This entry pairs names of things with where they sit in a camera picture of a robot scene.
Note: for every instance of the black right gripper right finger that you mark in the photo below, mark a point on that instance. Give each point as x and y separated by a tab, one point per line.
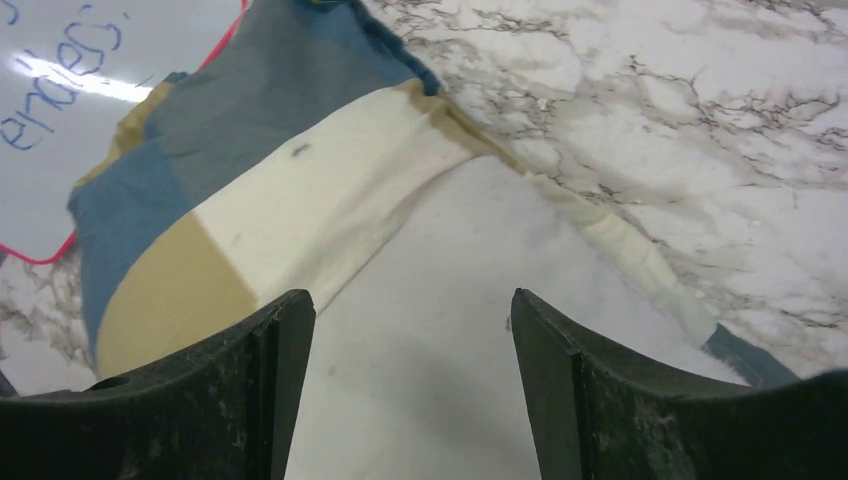
600	410

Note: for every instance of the white pillow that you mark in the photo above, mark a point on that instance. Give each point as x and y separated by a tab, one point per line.
413	371

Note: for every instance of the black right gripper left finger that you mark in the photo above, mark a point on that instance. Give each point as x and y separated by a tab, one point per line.
222	408

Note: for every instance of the pink framed whiteboard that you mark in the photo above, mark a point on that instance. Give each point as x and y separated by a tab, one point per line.
70	70

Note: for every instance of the blue beige checked pillowcase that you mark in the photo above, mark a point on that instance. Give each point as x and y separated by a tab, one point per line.
315	152

